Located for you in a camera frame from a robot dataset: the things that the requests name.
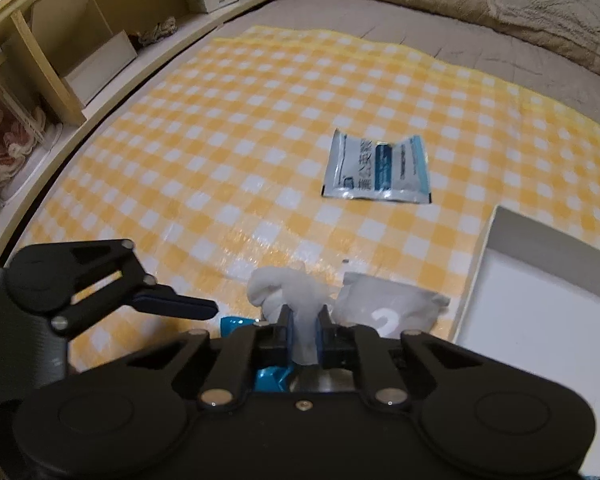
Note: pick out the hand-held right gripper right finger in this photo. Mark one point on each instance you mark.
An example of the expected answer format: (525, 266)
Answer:
(325, 332)

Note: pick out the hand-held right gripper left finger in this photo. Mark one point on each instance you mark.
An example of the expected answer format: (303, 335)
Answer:
(286, 332)

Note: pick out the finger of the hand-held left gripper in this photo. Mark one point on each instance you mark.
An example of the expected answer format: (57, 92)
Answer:
(180, 304)

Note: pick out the white soft cloth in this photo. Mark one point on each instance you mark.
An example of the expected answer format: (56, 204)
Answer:
(295, 290)

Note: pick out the white cardboard box tray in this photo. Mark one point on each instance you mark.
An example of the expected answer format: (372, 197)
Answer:
(545, 295)

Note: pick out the blue plastic packet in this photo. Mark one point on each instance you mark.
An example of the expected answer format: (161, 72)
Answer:
(270, 380)

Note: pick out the grey pouch with question mark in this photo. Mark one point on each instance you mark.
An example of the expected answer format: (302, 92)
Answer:
(390, 305)

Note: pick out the wooden shelf unit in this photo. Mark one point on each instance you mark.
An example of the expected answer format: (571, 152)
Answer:
(55, 20)

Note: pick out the framed plush picture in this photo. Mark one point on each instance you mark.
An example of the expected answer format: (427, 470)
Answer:
(10, 135)

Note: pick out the yellow checked mat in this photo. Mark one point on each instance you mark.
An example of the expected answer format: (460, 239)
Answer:
(220, 160)

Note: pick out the flat white box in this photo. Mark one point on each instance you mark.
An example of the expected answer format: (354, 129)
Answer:
(100, 67)

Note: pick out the blue and white sachet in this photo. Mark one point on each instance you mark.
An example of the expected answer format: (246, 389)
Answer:
(375, 167)

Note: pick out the fluffy beige pillow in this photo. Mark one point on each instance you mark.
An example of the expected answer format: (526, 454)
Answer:
(555, 0)

